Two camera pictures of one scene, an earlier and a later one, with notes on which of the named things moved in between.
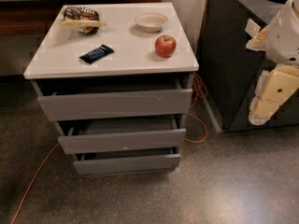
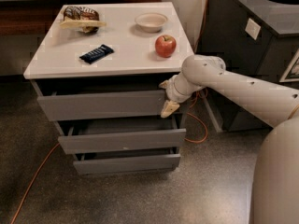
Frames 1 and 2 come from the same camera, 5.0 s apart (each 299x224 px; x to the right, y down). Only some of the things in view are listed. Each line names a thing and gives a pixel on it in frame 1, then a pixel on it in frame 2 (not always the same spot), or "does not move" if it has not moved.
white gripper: (284, 39) → (172, 92)
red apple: (165, 46) does not move
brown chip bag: (82, 18) does not move
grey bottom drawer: (126, 161) does not move
